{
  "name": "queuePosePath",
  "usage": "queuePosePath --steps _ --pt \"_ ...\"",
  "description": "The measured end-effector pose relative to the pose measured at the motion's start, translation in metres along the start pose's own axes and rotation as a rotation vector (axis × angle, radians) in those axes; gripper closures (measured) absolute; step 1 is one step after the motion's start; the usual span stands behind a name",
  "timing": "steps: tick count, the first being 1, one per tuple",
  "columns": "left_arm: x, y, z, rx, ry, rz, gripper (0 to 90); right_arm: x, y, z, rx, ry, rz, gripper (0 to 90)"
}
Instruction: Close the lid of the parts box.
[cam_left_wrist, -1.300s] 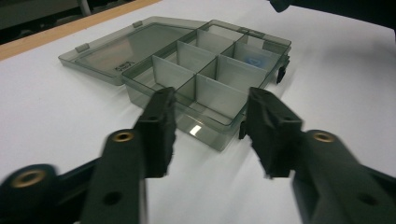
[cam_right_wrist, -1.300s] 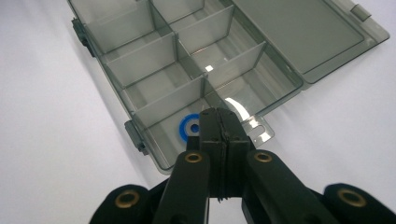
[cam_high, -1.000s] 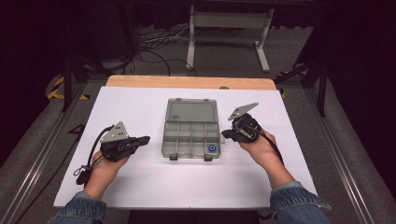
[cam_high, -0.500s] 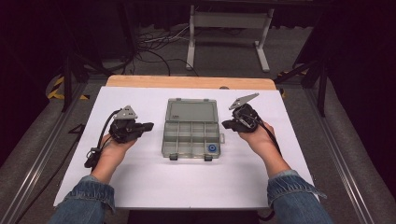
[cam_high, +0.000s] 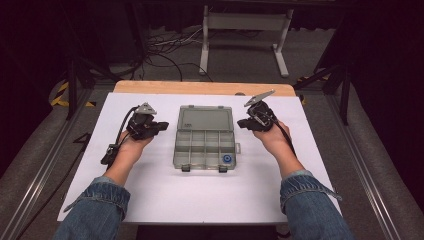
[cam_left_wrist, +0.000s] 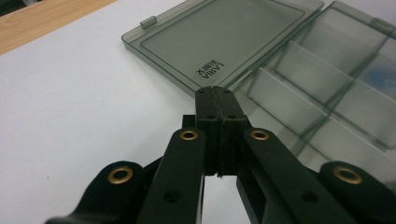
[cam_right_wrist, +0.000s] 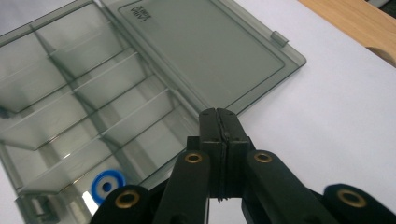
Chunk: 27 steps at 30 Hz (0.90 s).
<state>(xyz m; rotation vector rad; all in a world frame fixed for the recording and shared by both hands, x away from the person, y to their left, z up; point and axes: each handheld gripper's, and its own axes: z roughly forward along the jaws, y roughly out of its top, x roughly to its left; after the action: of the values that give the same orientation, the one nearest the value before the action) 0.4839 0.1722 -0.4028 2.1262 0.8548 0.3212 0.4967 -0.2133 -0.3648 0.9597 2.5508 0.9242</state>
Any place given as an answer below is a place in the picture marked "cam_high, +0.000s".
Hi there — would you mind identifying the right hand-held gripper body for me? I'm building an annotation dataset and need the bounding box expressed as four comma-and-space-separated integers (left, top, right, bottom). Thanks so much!
243, 88, 278, 133

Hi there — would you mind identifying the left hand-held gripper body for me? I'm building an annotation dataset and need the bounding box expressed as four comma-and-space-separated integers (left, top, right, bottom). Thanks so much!
126, 102, 161, 141

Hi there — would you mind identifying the clear plastic compartment box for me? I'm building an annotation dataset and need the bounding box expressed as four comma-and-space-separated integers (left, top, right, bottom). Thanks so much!
172, 104, 242, 174

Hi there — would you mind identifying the person's left hand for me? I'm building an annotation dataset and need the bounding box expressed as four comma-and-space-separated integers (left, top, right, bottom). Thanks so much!
116, 129, 155, 160

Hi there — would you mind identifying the person's right hand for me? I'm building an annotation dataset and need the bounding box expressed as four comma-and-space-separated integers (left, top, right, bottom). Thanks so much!
252, 119, 292, 157

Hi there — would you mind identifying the wooden table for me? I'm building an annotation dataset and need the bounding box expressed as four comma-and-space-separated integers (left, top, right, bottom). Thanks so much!
112, 79, 297, 98

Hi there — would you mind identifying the white board sheet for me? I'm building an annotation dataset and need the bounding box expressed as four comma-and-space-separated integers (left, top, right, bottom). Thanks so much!
57, 92, 345, 225

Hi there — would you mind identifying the black tripod stand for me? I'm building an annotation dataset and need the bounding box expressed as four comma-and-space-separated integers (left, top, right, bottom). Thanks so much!
292, 59, 353, 126
64, 55, 118, 121

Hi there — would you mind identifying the yellow black floor tape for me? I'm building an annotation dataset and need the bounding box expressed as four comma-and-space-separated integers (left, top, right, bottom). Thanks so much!
49, 81, 98, 108

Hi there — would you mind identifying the white metal stand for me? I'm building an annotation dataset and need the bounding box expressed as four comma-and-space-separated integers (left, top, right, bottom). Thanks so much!
198, 4, 295, 79

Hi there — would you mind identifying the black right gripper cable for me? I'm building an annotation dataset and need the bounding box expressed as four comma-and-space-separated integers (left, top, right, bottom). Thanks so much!
266, 114, 298, 158

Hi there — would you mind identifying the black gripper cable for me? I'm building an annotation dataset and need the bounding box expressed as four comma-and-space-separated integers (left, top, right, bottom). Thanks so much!
266, 114, 298, 158
100, 105, 140, 166

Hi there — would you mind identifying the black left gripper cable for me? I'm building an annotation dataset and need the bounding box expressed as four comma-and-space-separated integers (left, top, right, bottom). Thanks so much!
100, 105, 140, 166

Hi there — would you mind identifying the bundle of floor cables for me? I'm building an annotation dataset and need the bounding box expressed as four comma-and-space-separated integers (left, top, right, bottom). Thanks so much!
143, 25, 215, 83

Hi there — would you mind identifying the aluminium floor rail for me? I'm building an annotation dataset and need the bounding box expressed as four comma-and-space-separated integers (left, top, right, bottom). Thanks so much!
324, 93, 424, 240
0, 89, 96, 240

